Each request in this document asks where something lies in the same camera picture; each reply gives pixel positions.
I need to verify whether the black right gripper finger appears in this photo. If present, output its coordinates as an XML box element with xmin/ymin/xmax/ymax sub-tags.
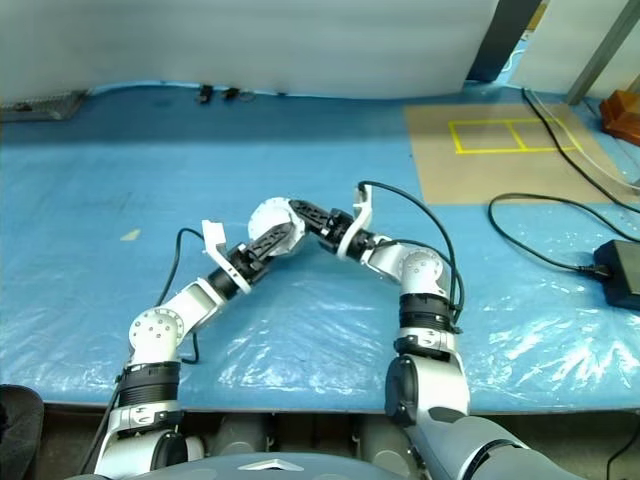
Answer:
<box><xmin>290</xmin><ymin>199</ymin><xmax>334</xmax><ymax>224</ymax></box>
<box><xmin>302</xmin><ymin>213</ymin><xmax>330</xmax><ymax>237</ymax></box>

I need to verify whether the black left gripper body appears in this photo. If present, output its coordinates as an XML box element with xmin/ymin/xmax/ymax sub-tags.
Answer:
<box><xmin>227</xmin><ymin>242</ymin><xmax>272</xmax><ymax>287</ymax></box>

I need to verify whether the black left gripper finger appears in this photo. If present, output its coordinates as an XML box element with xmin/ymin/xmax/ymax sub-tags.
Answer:
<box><xmin>249</xmin><ymin>222</ymin><xmax>297</xmax><ymax>257</ymax></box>
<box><xmin>261</xmin><ymin>240</ymin><xmax>298</xmax><ymax>269</ymax></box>

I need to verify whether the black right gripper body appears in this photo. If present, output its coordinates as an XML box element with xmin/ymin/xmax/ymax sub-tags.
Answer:
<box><xmin>318</xmin><ymin>209</ymin><xmax>355</xmax><ymax>254</ymax></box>

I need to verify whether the silver motor cover with circuit board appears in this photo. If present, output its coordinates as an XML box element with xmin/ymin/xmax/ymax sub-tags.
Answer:
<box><xmin>248</xmin><ymin>198</ymin><xmax>306</xmax><ymax>251</ymax></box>

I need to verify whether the brown cardboard sheet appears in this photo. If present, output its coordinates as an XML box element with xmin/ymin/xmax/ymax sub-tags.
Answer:
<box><xmin>403</xmin><ymin>102</ymin><xmax>639</xmax><ymax>205</ymax></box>

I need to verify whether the grey rounded cylinder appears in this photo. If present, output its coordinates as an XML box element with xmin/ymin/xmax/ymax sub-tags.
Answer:
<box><xmin>357</xmin><ymin>414</ymin><xmax>402</xmax><ymax>464</ymax></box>
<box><xmin>210</xmin><ymin>414</ymin><xmax>274</xmax><ymax>457</ymax></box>

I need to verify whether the white backdrop board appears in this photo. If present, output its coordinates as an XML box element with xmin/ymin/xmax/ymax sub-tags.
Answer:
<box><xmin>509</xmin><ymin>0</ymin><xmax>640</xmax><ymax>96</ymax></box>
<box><xmin>0</xmin><ymin>0</ymin><xmax>501</xmax><ymax>99</ymax></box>

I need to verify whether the yellow tape rectangle marking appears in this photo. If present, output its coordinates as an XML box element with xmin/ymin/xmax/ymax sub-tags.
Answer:
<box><xmin>448</xmin><ymin>118</ymin><xmax>584</xmax><ymax>155</ymax></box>

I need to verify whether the grey robot torso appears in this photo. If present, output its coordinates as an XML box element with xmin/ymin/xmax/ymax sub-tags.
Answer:
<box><xmin>149</xmin><ymin>452</ymin><xmax>431</xmax><ymax>480</ymax></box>

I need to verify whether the dark upright panel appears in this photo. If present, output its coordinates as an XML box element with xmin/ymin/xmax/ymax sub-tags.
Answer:
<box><xmin>464</xmin><ymin>0</ymin><xmax>545</xmax><ymax>84</ymax></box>

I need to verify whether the dark rounded object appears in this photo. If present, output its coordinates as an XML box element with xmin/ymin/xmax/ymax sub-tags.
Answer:
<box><xmin>0</xmin><ymin>383</ymin><xmax>45</xmax><ymax>480</ymax></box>

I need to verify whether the black power adapter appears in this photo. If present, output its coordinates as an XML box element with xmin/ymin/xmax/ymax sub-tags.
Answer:
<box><xmin>593</xmin><ymin>239</ymin><xmax>640</xmax><ymax>310</ymax></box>

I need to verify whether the orange wooden block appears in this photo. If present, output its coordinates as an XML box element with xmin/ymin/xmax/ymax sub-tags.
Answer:
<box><xmin>598</xmin><ymin>88</ymin><xmax>640</xmax><ymax>140</ymax></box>

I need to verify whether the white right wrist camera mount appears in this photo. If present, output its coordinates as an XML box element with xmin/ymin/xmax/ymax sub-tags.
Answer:
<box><xmin>335</xmin><ymin>183</ymin><xmax>374</xmax><ymax>261</ymax></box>

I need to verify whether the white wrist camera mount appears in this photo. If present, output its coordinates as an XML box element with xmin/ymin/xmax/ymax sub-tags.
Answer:
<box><xmin>335</xmin><ymin>183</ymin><xmax>374</xmax><ymax>261</ymax></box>
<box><xmin>201</xmin><ymin>218</ymin><xmax>254</xmax><ymax>295</ymax></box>

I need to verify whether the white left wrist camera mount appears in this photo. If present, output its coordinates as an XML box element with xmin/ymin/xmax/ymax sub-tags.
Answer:
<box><xmin>201</xmin><ymin>218</ymin><xmax>254</xmax><ymax>295</ymax></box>

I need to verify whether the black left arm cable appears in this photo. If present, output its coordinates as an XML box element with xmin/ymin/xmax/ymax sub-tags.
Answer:
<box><xmin>79</xmin><ymin>227</ymin><xmax>206</xmax><ymax>476</ymax></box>

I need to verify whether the black power cable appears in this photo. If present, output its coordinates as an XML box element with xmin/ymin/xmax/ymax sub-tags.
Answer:
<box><xmin>522</xmin><ymin>87</ymin><xmax>640</xmax><ymax>214</ymax></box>
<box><xmin>488</xmin><ymin>193</ymin><xmax>640</xmax><ymax>277</ymax></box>

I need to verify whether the clear white cable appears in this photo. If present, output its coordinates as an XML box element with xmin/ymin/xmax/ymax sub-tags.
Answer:
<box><xmin>524</xmin><ymin>89</ymin><xmax>640</xmax><ymax>194</ymax></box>

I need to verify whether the grey metal post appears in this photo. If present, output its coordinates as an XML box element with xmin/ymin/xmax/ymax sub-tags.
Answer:
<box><xmin>566</xmin><ymin>0</ymin><xmax>640</xmax><ymax>105</ymax></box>

